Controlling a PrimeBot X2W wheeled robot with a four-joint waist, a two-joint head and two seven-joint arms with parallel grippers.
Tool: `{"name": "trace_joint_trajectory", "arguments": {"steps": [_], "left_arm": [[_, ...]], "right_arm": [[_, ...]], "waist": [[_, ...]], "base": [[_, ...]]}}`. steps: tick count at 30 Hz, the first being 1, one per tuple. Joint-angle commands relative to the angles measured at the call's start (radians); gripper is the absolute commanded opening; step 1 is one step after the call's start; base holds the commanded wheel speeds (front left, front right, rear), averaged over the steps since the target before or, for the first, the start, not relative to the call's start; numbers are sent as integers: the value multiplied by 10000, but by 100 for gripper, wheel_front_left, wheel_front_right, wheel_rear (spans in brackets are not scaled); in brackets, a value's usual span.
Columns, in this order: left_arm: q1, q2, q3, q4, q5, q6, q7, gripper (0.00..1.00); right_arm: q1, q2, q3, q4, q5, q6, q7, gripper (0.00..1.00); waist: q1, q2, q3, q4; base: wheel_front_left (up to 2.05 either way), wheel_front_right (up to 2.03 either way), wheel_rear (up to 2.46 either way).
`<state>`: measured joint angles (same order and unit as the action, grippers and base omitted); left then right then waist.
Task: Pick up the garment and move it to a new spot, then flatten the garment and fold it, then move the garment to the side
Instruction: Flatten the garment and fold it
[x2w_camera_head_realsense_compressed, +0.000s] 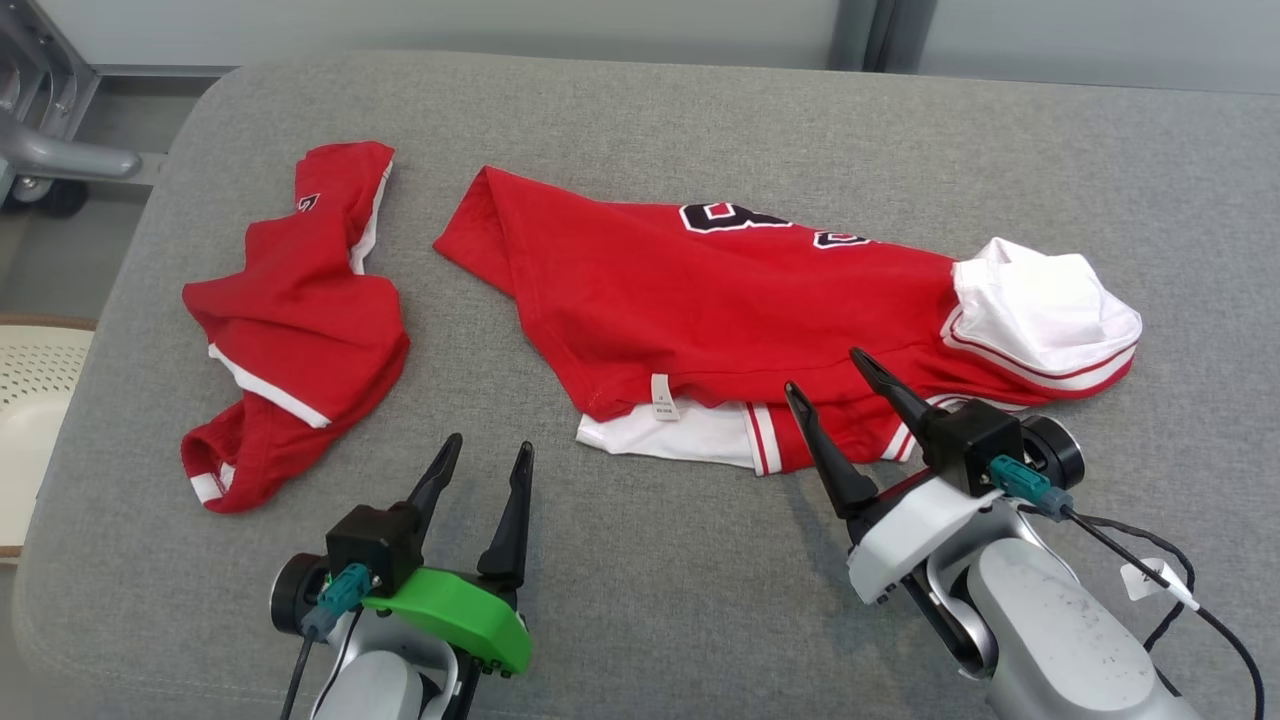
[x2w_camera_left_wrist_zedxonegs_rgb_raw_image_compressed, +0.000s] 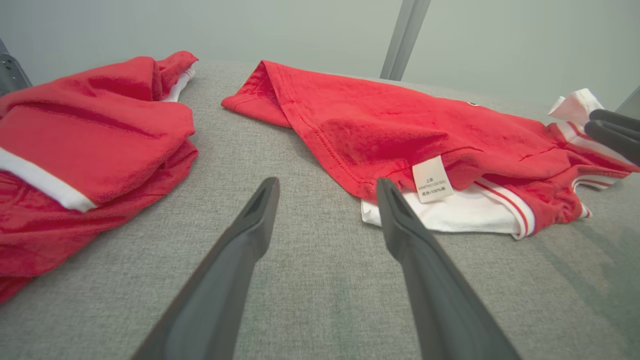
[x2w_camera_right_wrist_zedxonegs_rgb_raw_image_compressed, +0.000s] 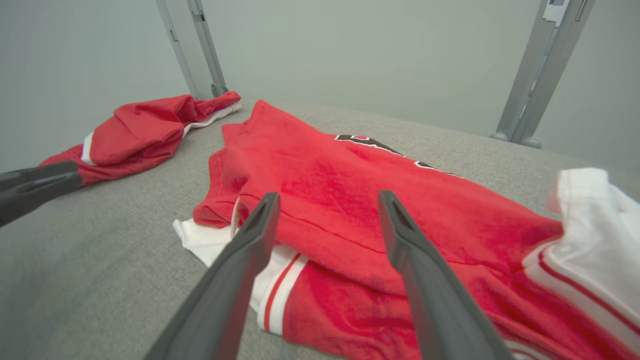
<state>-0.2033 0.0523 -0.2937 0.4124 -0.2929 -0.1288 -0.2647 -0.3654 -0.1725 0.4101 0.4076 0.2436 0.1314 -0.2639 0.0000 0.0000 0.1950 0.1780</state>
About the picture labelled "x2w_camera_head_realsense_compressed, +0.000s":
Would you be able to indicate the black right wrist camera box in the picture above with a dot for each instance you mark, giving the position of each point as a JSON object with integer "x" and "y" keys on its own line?
{"x": 975, "y": 440}

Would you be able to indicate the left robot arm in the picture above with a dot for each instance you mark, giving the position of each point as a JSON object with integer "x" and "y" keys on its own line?
{"x": 370, "y": 690}

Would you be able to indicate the red jersey with black number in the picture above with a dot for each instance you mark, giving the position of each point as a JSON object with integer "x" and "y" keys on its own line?
{"x": 700, "y": 300}

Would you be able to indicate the red shorts with white trim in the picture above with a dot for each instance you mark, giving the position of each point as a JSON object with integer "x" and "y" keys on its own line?
{"x": 300, "y": 320}

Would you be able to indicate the grey metal cart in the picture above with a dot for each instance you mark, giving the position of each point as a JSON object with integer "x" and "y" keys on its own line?
{"x": 40, "y": 150}

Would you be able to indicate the grey vertical post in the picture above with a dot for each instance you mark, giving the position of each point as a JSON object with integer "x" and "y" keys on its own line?
{"x": 860, "y": 30}

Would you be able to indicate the grey fabric sofa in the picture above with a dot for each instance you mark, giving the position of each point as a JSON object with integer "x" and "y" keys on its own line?
{"x": 700, "y": 580}

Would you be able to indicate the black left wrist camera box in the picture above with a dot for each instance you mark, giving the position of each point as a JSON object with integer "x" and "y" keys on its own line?
{"x": 375, "y": 545}

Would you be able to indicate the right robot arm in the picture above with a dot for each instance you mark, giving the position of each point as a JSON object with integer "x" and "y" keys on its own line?
{"x": 1060, "y": 640}

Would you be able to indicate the white perforated plastic basket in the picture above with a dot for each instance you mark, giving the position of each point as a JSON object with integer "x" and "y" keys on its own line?
{"x": 30, "y": 420}

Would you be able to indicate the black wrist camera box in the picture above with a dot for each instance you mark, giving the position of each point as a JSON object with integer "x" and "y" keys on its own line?
{"x": 975, "y": 440}
{"x": 375, "y": 545}

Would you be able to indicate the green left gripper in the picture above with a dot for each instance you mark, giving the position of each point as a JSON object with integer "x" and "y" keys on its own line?
{"x": 460, "y": 615}

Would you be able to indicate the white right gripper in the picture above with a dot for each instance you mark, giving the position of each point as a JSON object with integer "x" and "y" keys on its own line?
{"x": 910, "y": 535}

